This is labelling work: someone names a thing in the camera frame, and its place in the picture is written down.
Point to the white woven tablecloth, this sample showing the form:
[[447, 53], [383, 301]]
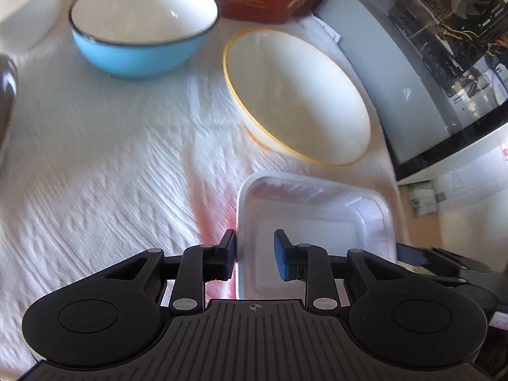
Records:
[[103, 166]]

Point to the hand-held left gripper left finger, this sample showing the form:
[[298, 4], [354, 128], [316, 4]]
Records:
[[228, 260]]

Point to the white deep dish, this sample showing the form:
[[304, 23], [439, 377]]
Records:
[[27, 4]]

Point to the white square foam tray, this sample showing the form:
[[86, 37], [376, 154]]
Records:
[[317, 214]]

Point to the green and white packet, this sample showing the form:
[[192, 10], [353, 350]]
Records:
[[424, 200]]

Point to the blue enamel bowl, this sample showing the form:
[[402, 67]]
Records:
[[131, 57]]

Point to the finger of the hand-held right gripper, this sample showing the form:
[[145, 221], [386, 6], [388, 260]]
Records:
[[412, 254], [440, 278]]

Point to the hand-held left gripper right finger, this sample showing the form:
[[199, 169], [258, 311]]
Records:
[[281, 260]]

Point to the white box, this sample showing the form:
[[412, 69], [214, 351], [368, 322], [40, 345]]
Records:
[[476, 166]]

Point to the dark brown object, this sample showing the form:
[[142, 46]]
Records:
[[7, 95]]

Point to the white bowl with yellow rim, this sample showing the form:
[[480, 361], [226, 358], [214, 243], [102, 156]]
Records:
[[293, 91]]

